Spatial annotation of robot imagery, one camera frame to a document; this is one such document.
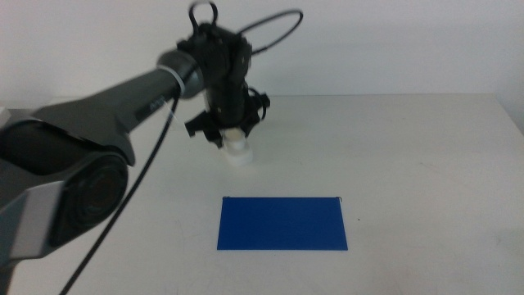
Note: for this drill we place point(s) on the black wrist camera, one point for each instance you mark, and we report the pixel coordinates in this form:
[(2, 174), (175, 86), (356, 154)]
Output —
[(242, 57)]

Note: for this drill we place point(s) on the blue rectangular mat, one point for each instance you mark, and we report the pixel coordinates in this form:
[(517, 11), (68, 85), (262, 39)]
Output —
[(281, 223)]

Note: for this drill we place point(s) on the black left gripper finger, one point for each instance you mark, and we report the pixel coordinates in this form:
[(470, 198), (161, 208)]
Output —
[(218, 141), (248, 129)]

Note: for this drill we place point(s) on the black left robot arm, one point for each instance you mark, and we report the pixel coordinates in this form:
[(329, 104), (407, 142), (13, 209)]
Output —
[(82, 135)]

